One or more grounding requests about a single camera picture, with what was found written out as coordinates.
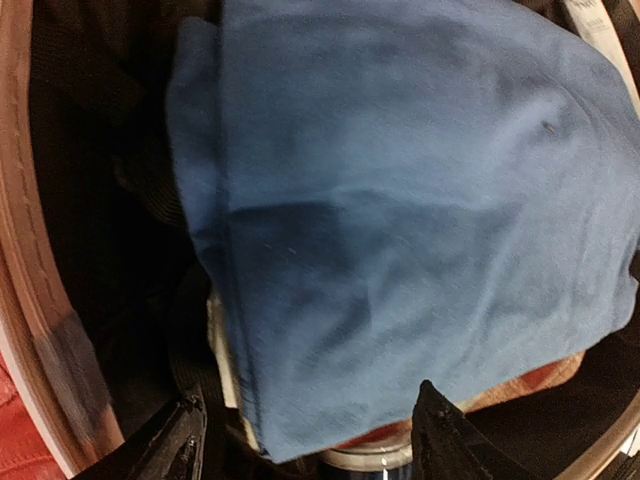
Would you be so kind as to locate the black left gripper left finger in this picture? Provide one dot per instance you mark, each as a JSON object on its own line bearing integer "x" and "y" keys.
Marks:
{"x": 170, "y": 445}

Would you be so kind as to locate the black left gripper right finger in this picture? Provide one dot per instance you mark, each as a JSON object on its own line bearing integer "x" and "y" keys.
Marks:
{"x": 446, "y": 445}

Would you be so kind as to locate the red plaid shirt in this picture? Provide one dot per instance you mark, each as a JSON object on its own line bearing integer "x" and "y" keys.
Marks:
{"x": 543, "y": 378}

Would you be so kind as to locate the red patterned cloth item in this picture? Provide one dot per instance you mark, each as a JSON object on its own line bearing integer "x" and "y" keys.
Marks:
{"x": 24, "y": 455}

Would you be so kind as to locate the dark blue garment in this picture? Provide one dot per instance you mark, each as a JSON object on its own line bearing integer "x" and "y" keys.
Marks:
{"x": 389, "y": 192}

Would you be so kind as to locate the black round jar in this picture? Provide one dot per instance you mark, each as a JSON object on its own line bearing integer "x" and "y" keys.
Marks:
{"x": 367, "y": 462}

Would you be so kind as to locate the white cosmetic tube box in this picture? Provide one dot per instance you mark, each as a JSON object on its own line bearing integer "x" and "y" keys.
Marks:
{"x": 592, "y": 21}

